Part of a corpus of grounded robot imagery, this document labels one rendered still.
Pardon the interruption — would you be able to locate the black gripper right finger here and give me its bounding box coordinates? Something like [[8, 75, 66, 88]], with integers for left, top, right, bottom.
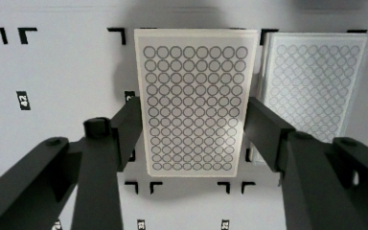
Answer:
[[243, 97, 368, 230]]

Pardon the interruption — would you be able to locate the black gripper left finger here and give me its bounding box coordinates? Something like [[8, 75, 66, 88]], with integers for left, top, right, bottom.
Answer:
[[0, 97, 143, 230]]

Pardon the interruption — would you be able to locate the clear plastic lid with yellow tape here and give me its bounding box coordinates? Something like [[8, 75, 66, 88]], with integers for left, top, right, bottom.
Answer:
[[260, 33, 368, 143]]

